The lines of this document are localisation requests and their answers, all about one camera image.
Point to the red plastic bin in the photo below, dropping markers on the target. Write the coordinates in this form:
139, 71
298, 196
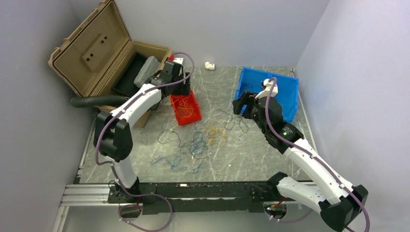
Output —
186, 108

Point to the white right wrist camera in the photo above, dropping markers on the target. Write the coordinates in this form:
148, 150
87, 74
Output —
270, 88

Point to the black toolbox tray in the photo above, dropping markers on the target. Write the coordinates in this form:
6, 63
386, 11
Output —
124, 85

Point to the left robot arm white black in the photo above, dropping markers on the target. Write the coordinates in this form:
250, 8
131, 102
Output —
113, 139

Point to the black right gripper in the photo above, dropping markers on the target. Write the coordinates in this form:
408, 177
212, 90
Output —
247, 98

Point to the blue bin right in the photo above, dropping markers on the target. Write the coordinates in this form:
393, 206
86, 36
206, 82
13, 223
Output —
287, 95

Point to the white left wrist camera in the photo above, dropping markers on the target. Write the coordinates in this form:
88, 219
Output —
174, 59

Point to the blue bin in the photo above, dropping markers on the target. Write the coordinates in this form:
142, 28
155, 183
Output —
287, 95
250, 80

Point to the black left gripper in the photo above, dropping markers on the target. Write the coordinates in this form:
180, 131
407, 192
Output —
184, 89

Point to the grey plastic organizer box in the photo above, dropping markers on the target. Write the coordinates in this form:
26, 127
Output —
150, 66

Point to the blue bin left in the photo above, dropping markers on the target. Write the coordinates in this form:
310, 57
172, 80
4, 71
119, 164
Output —
250, 80

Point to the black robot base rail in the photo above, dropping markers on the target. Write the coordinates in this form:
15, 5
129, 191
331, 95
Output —
160, 197

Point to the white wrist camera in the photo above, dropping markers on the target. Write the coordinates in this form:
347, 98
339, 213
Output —
270, 88
174, 59

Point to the tan hard toolbox case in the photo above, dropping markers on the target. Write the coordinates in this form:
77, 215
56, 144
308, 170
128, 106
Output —
92, 58

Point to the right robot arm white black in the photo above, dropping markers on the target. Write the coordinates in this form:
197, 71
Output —
336, 199

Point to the white pipe elbow fitting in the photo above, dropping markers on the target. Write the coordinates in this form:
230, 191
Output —
209, 66

